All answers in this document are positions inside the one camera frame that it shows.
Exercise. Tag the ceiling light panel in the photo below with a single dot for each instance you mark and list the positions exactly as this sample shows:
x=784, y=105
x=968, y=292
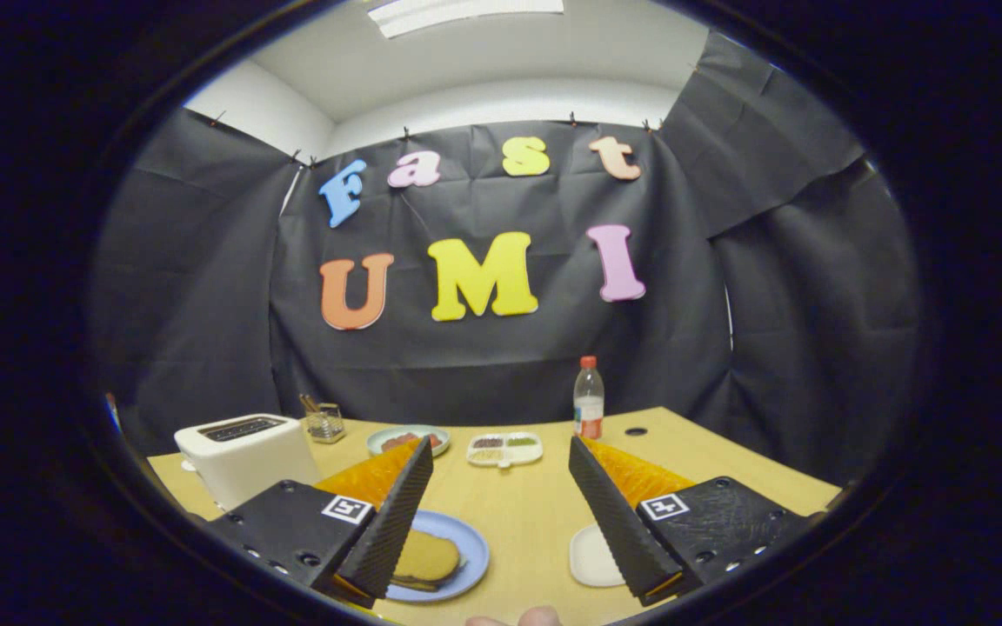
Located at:
x=466, y=16

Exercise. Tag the pale green plate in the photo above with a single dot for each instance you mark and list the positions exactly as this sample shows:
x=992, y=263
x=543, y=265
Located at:
x=377, y=448

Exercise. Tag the brown bread slice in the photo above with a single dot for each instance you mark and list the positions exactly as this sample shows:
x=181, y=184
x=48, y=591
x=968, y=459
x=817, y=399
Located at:
x=427, y=556

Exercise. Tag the red sausage slices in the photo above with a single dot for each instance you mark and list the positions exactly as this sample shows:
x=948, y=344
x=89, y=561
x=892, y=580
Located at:
x=431, y=440

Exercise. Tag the black backdrop cloth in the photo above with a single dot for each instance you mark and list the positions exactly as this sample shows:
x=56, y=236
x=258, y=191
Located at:
x=466, y=374

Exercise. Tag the white toaster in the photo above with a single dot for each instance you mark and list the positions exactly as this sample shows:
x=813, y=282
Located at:
x=244, y=465

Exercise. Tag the white divided dish with seeds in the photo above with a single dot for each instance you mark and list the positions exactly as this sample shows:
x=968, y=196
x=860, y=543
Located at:
x=505, y=450

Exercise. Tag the white plate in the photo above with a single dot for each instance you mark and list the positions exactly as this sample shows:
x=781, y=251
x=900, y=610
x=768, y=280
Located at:
x=592, y=561

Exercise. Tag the clear bottle with red cap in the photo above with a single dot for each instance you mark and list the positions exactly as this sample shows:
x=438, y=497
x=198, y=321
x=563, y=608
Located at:
x=589, y=404

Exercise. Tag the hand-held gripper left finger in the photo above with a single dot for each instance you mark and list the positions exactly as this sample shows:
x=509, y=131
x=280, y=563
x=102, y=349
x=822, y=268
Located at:
x=388, y=530

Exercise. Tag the dark brown meat patty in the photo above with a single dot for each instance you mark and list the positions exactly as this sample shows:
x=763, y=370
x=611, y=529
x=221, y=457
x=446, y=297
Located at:
x=397, y=443

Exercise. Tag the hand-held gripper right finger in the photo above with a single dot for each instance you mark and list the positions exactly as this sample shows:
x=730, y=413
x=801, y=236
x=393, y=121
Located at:
x=614, y=526

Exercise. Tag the blue plate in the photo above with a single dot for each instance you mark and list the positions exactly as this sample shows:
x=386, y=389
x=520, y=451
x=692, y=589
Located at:
x=473, y=548

